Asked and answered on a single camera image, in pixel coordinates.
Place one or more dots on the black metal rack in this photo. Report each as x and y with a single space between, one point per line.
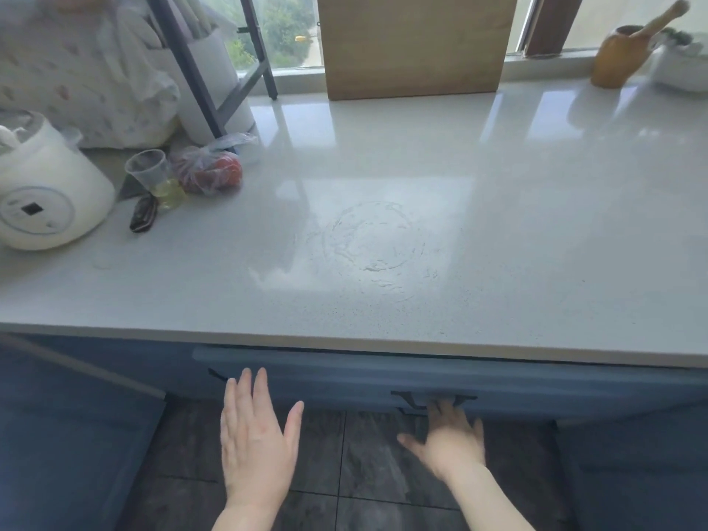
187 66

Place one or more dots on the blue base cabinets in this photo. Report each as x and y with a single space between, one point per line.
636 475
55 447

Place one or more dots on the blue cabinet door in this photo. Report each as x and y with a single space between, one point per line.
138 359

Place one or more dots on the white slow cooker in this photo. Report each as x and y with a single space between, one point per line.
55 182

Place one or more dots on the person's left forearm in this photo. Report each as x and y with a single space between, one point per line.
243 519

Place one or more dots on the person's right forearm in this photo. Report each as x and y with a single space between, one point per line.
487 503

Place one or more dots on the clear plastic cup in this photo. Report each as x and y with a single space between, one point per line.
146 171

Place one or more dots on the person's left hand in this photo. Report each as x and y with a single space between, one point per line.
254 447

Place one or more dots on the dark brown framed window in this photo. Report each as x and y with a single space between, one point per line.
553 22

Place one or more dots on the white ceramic bowl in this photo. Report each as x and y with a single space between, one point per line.
680 66

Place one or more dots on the wooden pestle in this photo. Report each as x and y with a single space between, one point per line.
664 16

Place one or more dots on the plastic bag of tomatoes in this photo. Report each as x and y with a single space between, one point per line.
216 174

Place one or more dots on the floral fabric cover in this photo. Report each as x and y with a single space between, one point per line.
83 88

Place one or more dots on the wooden mortar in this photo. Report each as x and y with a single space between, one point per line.
614 60

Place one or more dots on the wooden cutting board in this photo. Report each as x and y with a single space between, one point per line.
415 44

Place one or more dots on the person's right hand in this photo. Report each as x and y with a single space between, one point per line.
453 442

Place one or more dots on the white cylindrical container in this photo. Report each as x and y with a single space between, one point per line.
213 60

